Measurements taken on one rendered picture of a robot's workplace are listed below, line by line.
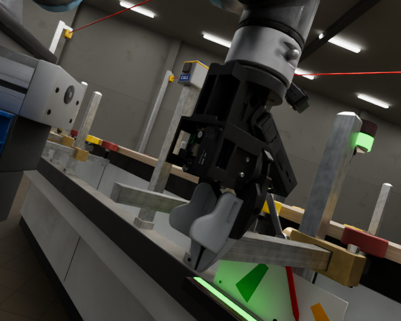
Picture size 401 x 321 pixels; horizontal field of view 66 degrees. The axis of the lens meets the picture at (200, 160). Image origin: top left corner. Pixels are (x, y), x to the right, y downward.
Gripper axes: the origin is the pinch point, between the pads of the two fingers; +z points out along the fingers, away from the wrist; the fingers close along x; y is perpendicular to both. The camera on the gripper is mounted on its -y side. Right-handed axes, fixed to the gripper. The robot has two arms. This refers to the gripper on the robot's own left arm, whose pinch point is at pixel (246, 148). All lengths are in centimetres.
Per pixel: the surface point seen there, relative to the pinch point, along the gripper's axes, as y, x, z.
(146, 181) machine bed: 60, -52, 21
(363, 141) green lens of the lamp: -19.4, -4.5, -8.1
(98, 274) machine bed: 70, -56, 69
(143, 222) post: 29.5, -17.8, 27.6
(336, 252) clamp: -21.4, 2.0, 12.0
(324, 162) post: -14.6, -1.3, -1.9
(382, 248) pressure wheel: -28.0, -11.1, 9.1
